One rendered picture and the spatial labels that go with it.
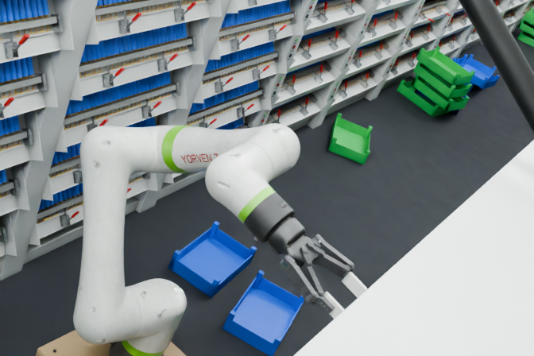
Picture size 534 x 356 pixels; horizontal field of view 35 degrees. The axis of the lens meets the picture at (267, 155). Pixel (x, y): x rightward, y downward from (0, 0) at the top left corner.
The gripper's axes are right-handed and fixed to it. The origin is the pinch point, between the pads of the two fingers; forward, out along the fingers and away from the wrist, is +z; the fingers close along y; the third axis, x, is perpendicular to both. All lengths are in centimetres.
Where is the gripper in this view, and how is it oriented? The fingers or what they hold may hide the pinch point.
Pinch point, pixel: (350, 303)
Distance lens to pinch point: 167.7
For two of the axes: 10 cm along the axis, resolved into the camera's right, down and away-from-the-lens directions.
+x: 5.0, -6.7, -5.5
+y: -5.3, 2.6, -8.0
